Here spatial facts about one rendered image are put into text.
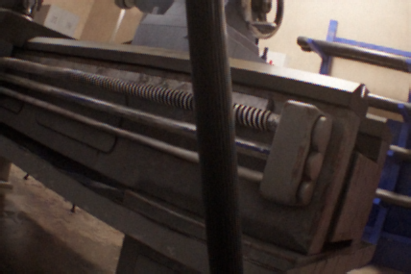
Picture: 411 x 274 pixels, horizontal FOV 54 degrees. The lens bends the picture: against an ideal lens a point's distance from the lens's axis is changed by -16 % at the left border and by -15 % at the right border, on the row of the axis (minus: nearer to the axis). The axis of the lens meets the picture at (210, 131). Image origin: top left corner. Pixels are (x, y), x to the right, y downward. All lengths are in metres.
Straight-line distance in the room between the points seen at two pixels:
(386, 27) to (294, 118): 3.77
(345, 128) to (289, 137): 0.15
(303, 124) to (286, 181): 0.11
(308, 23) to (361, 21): 0.62
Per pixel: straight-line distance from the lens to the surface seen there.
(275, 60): 4.72
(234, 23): 1.40
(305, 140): 0.84
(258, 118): 0.92
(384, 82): 4.38
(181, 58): 1.17
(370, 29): 4.61
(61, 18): 6.36
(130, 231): 0.98
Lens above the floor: 0.64
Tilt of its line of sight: 2 degrees up
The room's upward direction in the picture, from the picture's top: 17 degrees clockwise
